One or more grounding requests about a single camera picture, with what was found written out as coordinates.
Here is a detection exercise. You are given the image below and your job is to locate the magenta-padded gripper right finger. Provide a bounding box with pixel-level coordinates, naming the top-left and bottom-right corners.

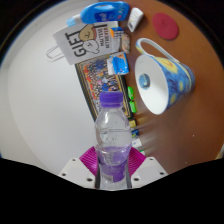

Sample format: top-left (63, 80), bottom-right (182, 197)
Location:
top-left (125, 147), bottom-right (169, 189)

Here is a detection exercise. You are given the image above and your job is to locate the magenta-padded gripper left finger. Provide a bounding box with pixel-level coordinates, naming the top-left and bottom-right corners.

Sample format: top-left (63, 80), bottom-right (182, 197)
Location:
top-left (57, 146), bottom-right (101, 189)

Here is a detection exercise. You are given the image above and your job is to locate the clear purple-capped water bottle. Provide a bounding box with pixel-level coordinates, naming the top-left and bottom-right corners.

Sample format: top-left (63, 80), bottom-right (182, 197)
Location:
top-left (94, 91), bottom-right (133, 191)

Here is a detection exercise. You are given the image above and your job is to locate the small green packet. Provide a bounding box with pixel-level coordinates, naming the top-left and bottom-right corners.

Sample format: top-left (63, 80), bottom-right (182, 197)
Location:
top-left (127, 86), bottom-right (135, 101)
top-left (129, 100), bottom-right (138, 114)

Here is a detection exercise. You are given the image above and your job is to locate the blue painted ceramic mug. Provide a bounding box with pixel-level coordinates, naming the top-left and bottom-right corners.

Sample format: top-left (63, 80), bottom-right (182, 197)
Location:
top-left (134, 37), bottom-right (196, 116)

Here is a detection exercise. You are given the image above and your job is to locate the framed group photo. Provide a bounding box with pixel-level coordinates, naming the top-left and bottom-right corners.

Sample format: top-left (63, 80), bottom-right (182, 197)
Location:
top-left (74, 54), bottom-right (135, 123)

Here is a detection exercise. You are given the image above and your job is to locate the blue tissue pack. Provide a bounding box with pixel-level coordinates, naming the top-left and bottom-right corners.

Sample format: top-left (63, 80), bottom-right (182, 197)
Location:
top-left (107, 52), bottom-right (130, 76)

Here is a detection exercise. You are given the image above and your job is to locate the white paper gift bag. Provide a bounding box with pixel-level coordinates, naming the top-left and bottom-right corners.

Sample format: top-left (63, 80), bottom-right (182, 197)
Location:
top-left (45, 21), bottom-right (120, 66)

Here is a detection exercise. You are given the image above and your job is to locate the small flat printed box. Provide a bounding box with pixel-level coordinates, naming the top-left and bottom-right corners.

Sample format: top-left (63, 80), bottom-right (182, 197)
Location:
top-left (119, 33), bottom-right (131, 54)

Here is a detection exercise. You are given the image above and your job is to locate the colourful puzzle cube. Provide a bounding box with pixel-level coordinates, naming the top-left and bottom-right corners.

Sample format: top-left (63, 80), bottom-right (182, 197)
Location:
top-left (110, 27), bottom-right (125, 43)

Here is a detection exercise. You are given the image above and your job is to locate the flat round red coaster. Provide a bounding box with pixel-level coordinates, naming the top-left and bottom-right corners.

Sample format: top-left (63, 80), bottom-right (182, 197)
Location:
top-left (152, 12), bottom-right (180, 41)

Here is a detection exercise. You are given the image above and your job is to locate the blue detergent bottle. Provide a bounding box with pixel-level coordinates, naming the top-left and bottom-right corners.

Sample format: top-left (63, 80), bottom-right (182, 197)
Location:
top-left (65, 1), bottom-right (131, 28)

